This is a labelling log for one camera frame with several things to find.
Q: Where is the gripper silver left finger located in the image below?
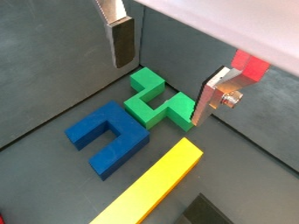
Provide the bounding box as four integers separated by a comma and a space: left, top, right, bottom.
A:
94, 0, 136, 68

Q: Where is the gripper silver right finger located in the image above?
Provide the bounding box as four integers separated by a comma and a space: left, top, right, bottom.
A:
191, 66, 255, 126

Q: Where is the blue U-shaped block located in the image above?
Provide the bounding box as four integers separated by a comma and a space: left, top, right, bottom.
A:
64, 101, 150, 180

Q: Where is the black fixture block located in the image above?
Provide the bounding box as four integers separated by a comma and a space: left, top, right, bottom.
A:
174, 193, 234, 224

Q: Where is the red puzzle base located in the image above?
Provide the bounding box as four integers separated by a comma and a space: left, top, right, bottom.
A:
231, 50, 270, 82

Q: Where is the green zigzag block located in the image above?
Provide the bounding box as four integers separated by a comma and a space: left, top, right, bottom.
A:
123, 66, 198, 132

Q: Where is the yellow long bar block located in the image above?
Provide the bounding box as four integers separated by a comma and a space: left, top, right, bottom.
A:
90, 137, 203, 224

